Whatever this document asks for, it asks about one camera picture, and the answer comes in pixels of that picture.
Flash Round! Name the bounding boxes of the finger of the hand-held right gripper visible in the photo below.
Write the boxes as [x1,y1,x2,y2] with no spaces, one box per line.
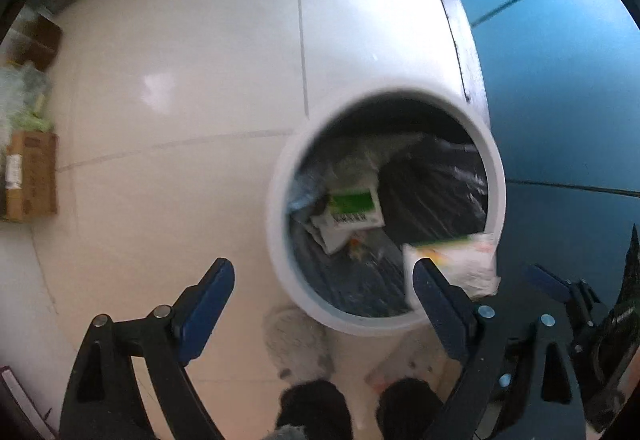
[526,264,602,346]

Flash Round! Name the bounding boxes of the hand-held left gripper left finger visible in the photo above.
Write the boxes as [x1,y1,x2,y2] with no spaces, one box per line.
[60,258,236,440]

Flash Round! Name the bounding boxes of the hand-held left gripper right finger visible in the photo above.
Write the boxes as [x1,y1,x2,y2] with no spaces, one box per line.
[413,258,587,440]

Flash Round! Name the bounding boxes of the white round trash bin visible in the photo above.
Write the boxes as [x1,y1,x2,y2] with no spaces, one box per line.
[266,82,507,336]

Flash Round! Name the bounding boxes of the person's right leg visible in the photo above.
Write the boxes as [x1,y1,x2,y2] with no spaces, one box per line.
[376,378,447,440]

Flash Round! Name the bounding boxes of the black plastic bin liner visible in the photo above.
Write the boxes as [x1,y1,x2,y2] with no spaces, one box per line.
[286,96,490,318]

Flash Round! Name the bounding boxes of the green and white packet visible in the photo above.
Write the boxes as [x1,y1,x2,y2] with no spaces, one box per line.
[308,187,386,255]

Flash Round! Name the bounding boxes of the blue cabinet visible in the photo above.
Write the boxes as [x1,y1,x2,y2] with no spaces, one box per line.
[434,0,640,321]

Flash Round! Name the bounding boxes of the dark flat case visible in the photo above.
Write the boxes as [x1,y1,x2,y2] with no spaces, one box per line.
[0,365,55,440]

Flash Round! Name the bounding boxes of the brown cardboard box with label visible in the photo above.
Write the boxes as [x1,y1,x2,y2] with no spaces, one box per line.
[0,130,60,223]

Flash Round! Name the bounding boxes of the clear bags of green items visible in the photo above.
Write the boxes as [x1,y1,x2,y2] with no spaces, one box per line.
[0,60,55,148]

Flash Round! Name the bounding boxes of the open brown cardboard box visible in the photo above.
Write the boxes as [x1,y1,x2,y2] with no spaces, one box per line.
[5,14,63,70]

